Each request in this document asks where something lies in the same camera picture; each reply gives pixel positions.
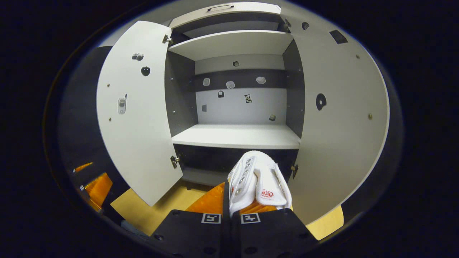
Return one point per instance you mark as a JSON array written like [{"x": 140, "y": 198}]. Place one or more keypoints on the white cabinet shelf board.
[
  {"x": 236, "y": 136},
  {"x": 233, "y": 44}
]

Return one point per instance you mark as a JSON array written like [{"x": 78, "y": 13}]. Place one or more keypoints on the white cabinet door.
[
  {"x": 344, "y": 143},
  {"x": 140, "y": 136}
]

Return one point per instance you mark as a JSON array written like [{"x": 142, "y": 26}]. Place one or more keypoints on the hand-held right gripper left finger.
[{"x": 190, "y": 233}]

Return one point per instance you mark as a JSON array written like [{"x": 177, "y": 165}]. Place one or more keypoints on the white canvas shoe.
[{"x": 258, "y": 179}]

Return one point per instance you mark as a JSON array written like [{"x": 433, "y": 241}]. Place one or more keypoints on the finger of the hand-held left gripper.
[
  {"x": 83, "y": 167},
  {"x": 98, "y": 190}
]

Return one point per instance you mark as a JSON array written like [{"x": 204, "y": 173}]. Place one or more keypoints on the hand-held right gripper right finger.
[{"x": 272, "y": 233}]

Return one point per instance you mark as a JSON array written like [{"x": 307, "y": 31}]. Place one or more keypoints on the white shoe cabinet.
[{"x": 240, "y": 107}]

